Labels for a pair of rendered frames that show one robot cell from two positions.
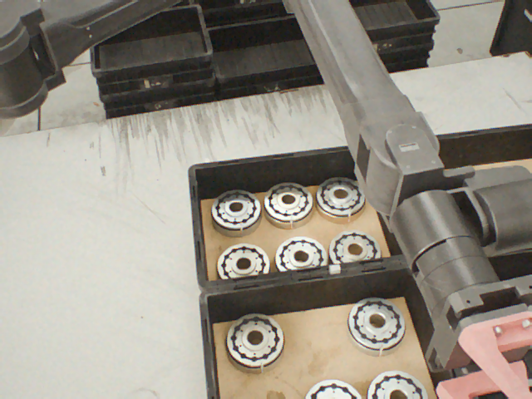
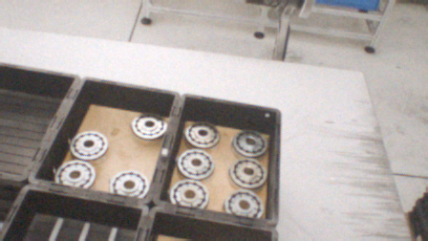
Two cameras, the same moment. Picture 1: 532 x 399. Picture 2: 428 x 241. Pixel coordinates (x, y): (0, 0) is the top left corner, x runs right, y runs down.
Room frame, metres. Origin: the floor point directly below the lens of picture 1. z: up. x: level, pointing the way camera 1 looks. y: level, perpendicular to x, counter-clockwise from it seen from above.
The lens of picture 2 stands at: (0.80, -0.81, 1.80)
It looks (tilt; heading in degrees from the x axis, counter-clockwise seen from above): 45 degrees down; 98
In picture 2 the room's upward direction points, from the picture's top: 9 degrees clockwise
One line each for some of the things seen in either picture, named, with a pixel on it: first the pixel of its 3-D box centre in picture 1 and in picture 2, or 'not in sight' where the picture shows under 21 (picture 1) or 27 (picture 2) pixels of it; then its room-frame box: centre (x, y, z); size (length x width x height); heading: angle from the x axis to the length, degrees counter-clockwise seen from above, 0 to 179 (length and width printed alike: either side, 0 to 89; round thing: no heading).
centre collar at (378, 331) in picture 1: (376, 321); (129, 185); (0.52, -0.19, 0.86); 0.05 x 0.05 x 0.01
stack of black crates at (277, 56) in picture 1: (264, 81); not in sight; (1.84, -0.01, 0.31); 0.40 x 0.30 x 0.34; 101
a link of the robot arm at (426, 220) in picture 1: (440, 233); not in sight; (0.29, -0.14, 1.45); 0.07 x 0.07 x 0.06; 12
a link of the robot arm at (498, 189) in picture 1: (460, 199); not in sight; (0.33, -0.17, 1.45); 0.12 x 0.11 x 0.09; 12
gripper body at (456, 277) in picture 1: (465, 298); not in sight; (0.23, -0.15, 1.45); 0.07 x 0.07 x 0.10; 12
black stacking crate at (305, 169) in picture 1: (294, 228); (221, 165); (0.73, -0.05, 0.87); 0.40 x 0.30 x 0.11; 97
